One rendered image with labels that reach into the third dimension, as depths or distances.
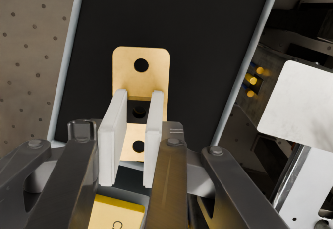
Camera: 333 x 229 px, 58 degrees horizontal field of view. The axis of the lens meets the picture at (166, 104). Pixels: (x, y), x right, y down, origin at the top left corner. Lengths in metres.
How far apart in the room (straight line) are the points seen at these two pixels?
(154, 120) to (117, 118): 0.02
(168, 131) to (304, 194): 0.39
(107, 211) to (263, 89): 0.20
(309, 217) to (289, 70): 0.31
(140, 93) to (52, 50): 0.55
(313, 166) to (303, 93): 0.20
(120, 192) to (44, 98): 0.50
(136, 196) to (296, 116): 0.18
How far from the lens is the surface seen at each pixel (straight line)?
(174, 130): 0.16
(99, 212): 0.30
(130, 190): 0.31
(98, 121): 0.17
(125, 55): 0.20
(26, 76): 0.78
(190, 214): 0.51
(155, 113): 0.16
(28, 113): 0.81
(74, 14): 0.24
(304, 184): 0.52
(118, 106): 0.17
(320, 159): 0.51
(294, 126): 0.34
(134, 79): 0.21
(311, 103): 0.33
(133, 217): 0.30
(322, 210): 0.58
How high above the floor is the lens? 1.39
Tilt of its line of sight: 71 degrees down
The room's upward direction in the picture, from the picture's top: 178 degrees clockwise
